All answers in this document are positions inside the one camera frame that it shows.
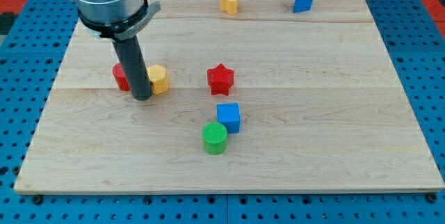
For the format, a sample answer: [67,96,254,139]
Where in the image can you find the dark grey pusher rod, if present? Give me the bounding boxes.
[112,36,152,101]

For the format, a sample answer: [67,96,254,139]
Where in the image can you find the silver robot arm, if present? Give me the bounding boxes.
[73,0,161,100]

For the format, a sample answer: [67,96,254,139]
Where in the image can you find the blue triangle block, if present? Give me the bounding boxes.
[293,0,313,13]

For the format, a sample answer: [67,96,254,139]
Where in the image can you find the red cylinder block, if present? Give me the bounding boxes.
[112,63,130,91]

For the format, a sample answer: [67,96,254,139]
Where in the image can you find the yellow hexagon block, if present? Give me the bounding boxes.
[147,65,170,95]

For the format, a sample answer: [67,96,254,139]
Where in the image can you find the red star block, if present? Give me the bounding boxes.
[207,63,234,96]

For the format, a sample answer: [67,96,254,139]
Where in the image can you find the yellow heart block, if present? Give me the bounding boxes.
[220,0,238,15]

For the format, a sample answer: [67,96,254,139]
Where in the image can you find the blue cube block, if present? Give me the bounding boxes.
[216,103,241,134]

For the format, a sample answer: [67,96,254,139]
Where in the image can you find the green cylinder block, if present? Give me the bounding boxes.
[202,122,228,155]

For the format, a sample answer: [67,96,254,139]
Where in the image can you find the wooden board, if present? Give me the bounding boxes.
[15,0,444,195]

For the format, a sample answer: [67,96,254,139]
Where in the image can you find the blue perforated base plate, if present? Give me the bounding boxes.
[1,0,444,223]

